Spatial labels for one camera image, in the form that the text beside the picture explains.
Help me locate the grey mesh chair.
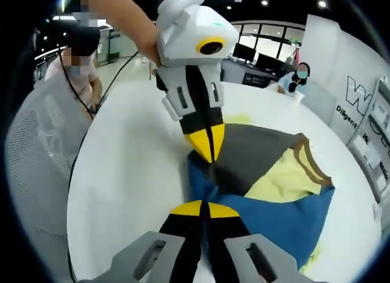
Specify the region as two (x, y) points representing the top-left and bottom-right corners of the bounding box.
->
(5, 77), (93, 283)

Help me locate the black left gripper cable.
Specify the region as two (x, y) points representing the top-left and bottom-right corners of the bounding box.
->
(99, 49), (140, 113)

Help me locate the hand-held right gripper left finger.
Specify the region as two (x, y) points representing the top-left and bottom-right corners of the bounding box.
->
(77, 199), (204, 283)

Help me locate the yellow blue grey garment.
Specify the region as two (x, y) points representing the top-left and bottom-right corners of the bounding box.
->
(183, 122), (336, 271)

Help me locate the black computer monitor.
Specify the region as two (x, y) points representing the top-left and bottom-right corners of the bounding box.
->
(233, 44), (257, 64)
(257, 52), (286, 74)

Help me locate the grey metal shelf rack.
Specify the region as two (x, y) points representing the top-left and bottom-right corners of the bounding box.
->
(347, 76), (390, 204)

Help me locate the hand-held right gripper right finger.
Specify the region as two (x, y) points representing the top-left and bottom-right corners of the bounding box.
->
(207, 202), (308, 283)

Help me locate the thin black cable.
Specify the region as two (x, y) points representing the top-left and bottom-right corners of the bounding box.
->
(58, 45), (94, 121)

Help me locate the black headwear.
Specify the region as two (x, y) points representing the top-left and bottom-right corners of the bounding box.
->
(48, 20), (101, 57)

